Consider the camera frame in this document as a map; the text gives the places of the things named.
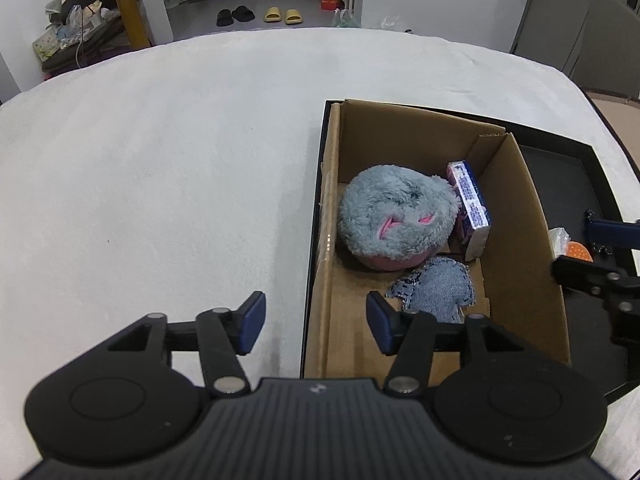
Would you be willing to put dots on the yellow slipper left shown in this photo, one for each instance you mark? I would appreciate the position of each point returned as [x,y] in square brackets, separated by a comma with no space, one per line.
[273,15]

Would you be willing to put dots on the green plastic bag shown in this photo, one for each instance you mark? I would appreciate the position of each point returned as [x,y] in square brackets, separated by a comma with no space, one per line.
[343,18]

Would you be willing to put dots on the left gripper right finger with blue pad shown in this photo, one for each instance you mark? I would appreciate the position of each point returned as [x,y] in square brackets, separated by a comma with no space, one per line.
[409,338]

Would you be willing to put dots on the brown cardboard box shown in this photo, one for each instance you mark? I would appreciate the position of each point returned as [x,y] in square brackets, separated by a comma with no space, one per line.
[512,279]

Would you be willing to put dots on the blue tissue pack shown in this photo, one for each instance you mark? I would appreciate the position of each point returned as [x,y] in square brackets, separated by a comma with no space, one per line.
[473,222]

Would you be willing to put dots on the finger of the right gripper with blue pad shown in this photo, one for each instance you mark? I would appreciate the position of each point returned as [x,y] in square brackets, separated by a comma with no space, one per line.
[618,292]
[603,236]

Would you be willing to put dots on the clear plastic bag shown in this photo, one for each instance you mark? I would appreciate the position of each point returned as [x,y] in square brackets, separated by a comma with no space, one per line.
[394,23]

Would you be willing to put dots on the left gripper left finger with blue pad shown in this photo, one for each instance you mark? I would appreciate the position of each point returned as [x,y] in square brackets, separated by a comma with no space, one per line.
[225,334]

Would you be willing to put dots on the blue denim fabric patch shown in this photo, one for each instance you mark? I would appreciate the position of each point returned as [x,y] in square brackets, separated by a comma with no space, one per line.
[441,287]

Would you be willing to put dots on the white small pouch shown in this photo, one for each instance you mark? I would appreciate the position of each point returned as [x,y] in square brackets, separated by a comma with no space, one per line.
[559,240]

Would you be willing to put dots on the grey-blue plush toy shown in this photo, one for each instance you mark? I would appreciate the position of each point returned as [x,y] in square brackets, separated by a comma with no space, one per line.
[392,218]

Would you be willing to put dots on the black slipper left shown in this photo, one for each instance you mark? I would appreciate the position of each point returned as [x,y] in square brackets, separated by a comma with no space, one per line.
[224,18]

